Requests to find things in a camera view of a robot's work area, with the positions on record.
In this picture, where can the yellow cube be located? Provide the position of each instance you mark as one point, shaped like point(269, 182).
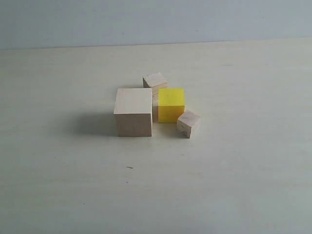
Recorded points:
point(171, 104)

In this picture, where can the large wooden cube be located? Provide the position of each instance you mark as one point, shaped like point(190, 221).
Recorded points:
point(133, 112)

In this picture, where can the small wooden cube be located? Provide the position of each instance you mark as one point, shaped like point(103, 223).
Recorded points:
point(187, 123)

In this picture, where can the medium wooden cube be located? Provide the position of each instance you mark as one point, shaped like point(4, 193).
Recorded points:
point(152, 83)

